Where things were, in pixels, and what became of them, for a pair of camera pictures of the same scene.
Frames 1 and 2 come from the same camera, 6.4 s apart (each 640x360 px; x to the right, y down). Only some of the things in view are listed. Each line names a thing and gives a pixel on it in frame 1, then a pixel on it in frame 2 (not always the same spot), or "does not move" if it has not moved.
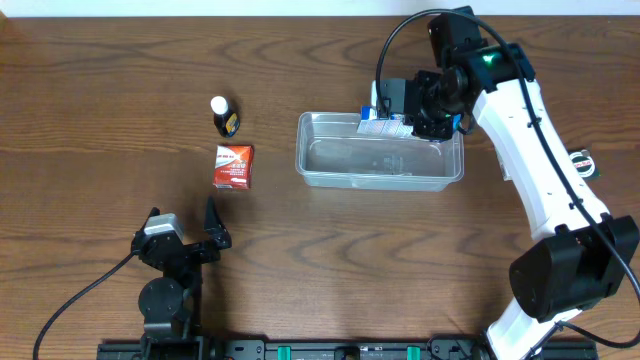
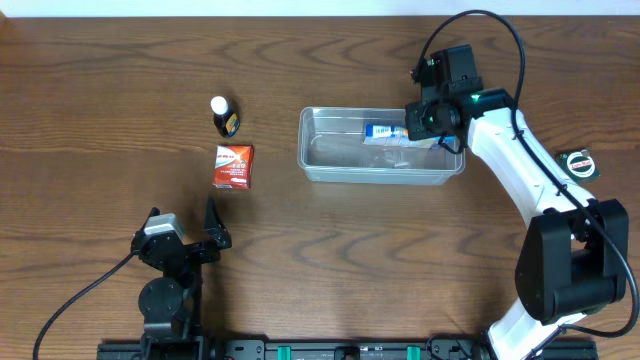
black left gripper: [185, 250] does not move
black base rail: [341, 350] does not move
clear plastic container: [331, 154] does not move
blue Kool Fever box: [394, 125] → [397, 135]
